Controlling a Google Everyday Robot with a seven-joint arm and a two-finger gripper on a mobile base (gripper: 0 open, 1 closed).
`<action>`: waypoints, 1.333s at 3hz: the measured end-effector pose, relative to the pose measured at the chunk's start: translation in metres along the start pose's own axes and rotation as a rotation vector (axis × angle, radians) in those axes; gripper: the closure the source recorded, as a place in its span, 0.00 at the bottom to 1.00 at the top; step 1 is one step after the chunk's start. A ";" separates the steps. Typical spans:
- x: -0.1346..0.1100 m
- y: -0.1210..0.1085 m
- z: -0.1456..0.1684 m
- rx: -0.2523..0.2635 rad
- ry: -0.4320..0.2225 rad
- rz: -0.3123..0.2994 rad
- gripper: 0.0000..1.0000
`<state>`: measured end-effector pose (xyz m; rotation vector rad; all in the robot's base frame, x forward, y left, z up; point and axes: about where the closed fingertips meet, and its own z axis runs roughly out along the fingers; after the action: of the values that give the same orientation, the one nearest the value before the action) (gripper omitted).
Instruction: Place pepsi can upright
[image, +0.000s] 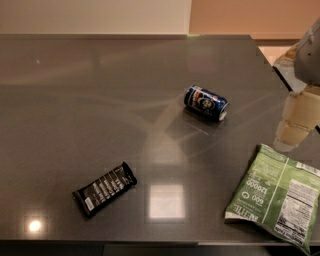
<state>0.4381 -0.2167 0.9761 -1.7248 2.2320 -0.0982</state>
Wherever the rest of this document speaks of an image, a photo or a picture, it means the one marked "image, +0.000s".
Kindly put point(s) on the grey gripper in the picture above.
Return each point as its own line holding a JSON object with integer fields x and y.
{"x": 309, "y": 63}

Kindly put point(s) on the black snack bar wrapper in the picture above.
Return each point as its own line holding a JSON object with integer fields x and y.
{"x": 104, "y": 190}

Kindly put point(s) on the blue pepsi can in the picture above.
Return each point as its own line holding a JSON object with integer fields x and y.
{"x": 206, "y": 102}

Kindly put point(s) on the green chip bag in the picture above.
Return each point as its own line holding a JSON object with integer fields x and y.
{"x": 280, "y": 195}

